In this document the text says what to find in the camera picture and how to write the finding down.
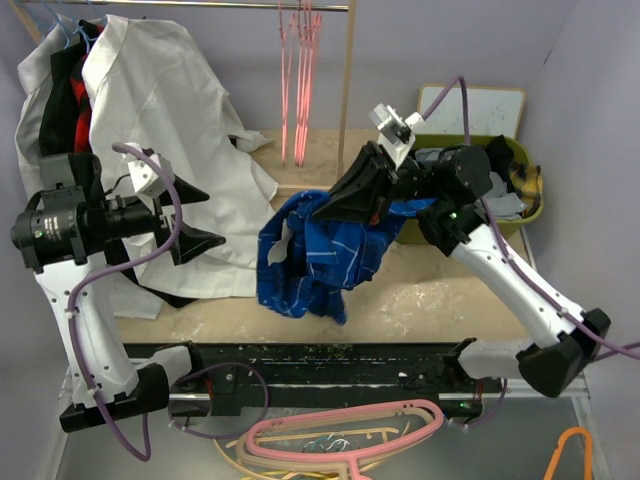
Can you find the small whiteboard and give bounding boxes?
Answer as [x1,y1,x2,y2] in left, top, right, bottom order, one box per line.
[418,85,526,139]

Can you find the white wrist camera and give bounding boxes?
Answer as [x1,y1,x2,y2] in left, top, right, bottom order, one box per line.
[127,143,172,198]
[369,103,424,170]

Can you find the aluminium frame rail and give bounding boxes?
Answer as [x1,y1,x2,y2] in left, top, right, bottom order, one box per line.
[37,364,614,480]

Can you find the black hanging garment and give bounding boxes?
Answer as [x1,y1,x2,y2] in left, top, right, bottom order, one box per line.
[38,42,84,156]

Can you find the green laundry basket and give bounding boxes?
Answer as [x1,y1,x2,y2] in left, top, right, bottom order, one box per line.
[396,135,544,253]

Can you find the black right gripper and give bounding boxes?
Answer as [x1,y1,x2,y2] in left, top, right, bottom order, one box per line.
[310,141,443,227]

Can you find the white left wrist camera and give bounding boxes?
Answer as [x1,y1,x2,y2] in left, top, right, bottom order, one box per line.
[127,143,172,198]

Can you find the blue plaid shirt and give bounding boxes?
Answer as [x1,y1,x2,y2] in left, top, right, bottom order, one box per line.
[256,190,434,325]

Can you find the yellow hanger in foreground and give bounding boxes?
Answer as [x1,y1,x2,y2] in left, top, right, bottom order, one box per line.
[239,468,344,480]

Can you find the red plaid hanging shirt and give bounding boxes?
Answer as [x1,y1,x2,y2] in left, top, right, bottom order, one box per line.
[69,20,103,153]

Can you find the orange hanger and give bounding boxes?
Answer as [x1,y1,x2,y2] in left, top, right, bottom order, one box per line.
[542,427,596,480]

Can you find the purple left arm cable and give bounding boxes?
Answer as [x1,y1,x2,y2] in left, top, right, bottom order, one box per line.
[67,142,271,461]

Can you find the pink hangers on rack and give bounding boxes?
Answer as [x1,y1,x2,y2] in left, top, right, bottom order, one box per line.
[277,1,323,167]

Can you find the metal hanging rod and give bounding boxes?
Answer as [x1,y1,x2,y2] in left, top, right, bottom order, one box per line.
[19,0,357,13]

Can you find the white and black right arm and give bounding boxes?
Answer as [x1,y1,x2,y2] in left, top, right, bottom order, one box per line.
[314,142,611,398]

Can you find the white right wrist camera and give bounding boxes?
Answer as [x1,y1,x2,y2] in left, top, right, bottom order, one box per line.
[369,103,424,170]

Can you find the white hanging shirt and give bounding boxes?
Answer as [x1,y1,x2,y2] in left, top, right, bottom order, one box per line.
[13,13,279,321]

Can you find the wooden garment rack frame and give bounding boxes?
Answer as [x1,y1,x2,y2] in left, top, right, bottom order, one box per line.
[9,1,358,179]

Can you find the black and yellow garment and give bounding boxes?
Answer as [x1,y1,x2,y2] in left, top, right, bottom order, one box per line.
[484,135,543,219]

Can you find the blue hanger hooks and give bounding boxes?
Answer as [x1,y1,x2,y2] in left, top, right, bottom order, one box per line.
[38,1,108,53]

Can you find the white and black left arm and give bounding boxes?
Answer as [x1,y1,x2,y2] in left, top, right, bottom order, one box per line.
[11,144,225,433]

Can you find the pink hanger in foreground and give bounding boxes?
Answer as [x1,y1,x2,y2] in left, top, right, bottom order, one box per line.
[247,399,445,480]

